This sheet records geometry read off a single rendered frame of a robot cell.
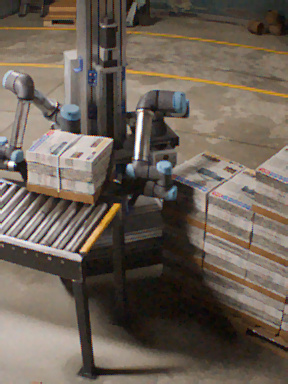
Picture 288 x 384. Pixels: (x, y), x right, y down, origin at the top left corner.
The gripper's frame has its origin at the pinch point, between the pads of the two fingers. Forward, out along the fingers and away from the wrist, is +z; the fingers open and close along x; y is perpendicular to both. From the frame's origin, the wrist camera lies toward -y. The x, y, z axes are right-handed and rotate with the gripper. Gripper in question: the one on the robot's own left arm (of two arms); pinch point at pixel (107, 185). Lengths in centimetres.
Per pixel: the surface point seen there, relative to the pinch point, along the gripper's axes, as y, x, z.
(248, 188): 6, -12, -71
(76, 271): -11, 67, -11
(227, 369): -81, 34, -82
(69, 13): -6, -564, 288
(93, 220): -1.8, 34.3, -6.2
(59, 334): -82, 35, 17
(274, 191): 19, 15, -88
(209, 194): 4, -1, -52
